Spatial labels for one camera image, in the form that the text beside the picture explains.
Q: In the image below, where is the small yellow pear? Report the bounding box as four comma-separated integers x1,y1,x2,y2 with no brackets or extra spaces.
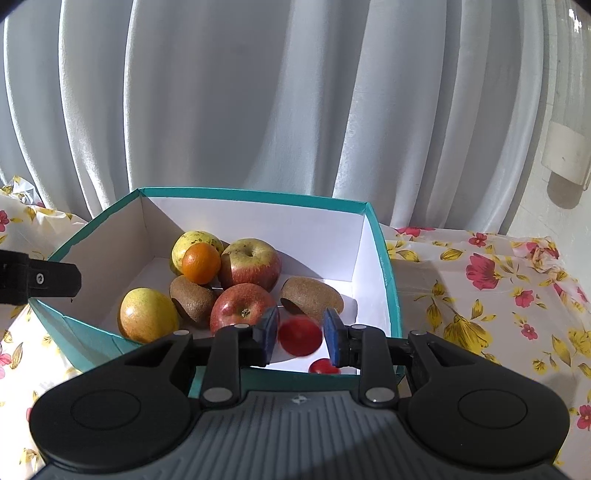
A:
118,287,180,344

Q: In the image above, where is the brown kiwi in box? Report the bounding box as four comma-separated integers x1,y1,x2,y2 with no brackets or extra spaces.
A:
169,276,216,328

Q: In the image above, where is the floral plastic tablecloth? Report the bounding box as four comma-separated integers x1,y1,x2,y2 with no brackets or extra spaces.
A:
1,179,590,479

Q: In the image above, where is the clear plastic bottle on wall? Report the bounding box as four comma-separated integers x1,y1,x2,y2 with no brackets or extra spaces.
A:
542,1,590,190

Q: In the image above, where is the red-yellow apple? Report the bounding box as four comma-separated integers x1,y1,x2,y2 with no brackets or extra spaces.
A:
217,238,281,292

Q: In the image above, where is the brown kiwi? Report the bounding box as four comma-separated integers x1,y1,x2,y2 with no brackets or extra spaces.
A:
169,276,216,328
280,276,345,326

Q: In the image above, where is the red cherry tomato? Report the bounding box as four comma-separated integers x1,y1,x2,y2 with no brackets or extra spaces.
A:
308,358,341,375
279,315,322,357

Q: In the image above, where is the white curtain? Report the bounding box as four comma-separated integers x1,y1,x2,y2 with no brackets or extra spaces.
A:
1,1,544,232

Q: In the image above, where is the teal cardboard box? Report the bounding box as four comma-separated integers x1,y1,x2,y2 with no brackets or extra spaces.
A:
31,187,403,371

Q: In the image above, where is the red apple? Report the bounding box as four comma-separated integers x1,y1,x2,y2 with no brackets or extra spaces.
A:
209,283,276,335

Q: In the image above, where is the orange mandarin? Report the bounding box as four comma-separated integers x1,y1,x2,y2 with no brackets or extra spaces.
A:
181,243,221,285

